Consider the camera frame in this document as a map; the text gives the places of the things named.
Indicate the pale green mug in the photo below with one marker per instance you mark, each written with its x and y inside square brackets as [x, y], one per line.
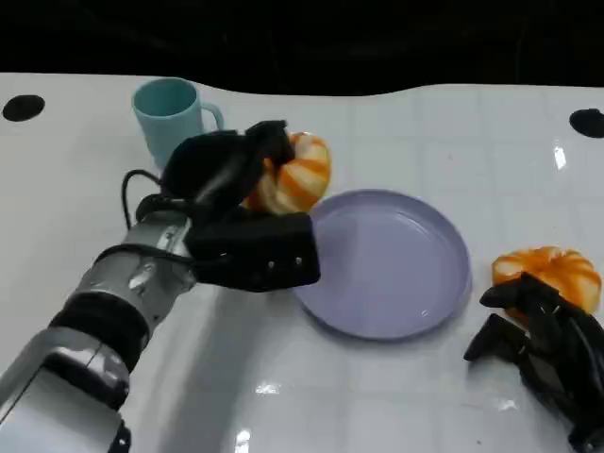
[165, 122]

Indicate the lilac plate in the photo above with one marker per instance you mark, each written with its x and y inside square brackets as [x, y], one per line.
[387, 264]

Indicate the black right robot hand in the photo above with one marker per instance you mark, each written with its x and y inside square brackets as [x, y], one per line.
[552, 330]

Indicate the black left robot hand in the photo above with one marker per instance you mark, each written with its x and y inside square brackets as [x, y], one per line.
[207, 160]

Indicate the black backdrop cloth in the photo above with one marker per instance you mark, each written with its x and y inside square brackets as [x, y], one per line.
[302, 38]

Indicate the black table grommet hole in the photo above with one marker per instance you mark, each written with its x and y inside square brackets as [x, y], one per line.
[23, 107]
[587, 122]

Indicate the orange white toy bread roll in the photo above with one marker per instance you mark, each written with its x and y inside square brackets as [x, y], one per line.
[302, 179]
[552, 269]

